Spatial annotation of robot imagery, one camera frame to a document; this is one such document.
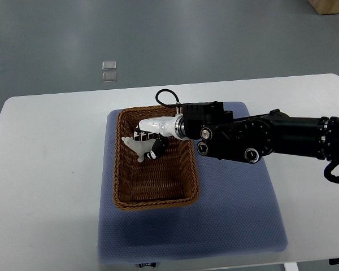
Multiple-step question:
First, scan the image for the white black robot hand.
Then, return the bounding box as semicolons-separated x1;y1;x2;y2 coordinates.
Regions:
133;113;188;160

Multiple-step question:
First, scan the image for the white bear figurine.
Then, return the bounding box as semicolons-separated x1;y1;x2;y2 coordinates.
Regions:
121;137;155;163

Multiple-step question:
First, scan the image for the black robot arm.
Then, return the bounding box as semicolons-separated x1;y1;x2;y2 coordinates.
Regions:
170;102;339;184

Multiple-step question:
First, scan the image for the brown wicker basket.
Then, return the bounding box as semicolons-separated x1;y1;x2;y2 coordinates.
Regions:
113;106;200;211

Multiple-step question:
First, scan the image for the upper silver floor plate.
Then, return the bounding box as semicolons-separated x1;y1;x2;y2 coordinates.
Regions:
102;60;117;71

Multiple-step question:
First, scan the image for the blue grey quilted mat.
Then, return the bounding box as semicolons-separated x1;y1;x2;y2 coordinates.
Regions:
97;110;288;265

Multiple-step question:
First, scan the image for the wooden box corner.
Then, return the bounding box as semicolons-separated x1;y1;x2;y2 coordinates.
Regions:
308;0;339;15

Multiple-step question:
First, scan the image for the black cable loop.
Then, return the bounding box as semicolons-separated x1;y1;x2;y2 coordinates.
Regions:
323;160;339;186

